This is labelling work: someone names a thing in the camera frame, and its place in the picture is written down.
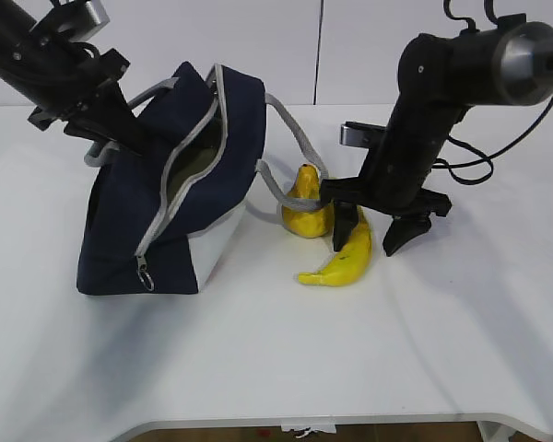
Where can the yellow banana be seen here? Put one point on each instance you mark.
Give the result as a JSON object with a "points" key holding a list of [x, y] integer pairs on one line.
{"points": [[347, 266]]}

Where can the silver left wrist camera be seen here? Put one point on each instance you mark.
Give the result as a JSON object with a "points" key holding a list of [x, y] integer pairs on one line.
{"points": [[74, 20]]}

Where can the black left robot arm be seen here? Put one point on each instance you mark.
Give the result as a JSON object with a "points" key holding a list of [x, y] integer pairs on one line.
{"points": [[52, 63]]}

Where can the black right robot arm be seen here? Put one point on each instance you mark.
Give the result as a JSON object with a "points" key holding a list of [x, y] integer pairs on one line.
{"points": [[439, 81]]}

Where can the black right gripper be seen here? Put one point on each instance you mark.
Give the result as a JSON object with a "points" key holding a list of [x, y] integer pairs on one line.
{"points": [[390, 181]]}

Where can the white table leg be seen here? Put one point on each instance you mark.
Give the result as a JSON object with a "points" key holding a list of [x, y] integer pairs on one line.
{"points": [[495, 432]]}

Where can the green lidded glass container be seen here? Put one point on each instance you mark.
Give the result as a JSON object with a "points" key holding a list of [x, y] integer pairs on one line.
{"points": [[195, 157]]}

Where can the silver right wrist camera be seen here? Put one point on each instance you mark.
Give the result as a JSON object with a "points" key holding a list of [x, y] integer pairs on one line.
{"points": [[360, 134]]}

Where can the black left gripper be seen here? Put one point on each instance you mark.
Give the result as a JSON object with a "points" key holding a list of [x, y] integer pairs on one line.
{"points": [[92, 103]]}

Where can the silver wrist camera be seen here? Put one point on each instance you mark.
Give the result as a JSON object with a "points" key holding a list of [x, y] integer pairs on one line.
{"points": [[360, 134], [74, 20]]}

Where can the yellow pear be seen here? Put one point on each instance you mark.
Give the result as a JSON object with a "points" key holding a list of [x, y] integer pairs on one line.
{"points": [[306, 218]]}

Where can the navy and white lunch bag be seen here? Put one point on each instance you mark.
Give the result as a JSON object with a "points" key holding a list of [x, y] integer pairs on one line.
{"points": [[138, 241]]}

